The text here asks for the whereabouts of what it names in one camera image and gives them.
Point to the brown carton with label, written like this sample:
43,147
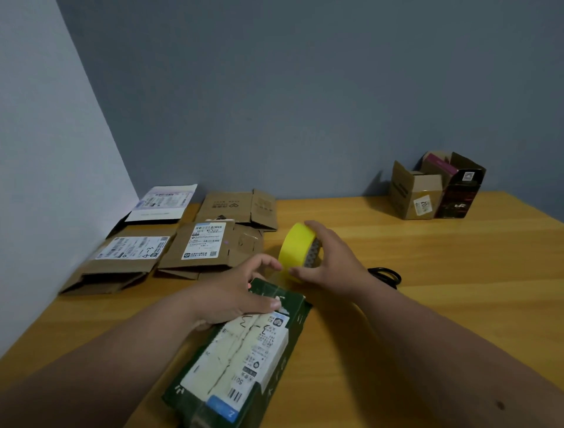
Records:
176,258

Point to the small brown cardboard box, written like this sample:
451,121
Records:
412,194

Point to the green box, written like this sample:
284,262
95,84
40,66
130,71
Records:
233,366

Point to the black scissors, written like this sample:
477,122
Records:
390,275

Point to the person's left hand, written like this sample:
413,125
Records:
224,295

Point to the person's right forearm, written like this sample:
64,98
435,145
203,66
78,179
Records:
467,352

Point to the person's left forearm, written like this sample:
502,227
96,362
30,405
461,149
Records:
97,370

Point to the yellow tape roll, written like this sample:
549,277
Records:
295,247

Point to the pink and black carton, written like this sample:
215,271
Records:
462,185

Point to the person's right hand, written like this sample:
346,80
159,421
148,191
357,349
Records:
339,269

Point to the plain brown carton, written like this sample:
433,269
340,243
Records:
229,207

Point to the black box white label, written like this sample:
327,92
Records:
163,200

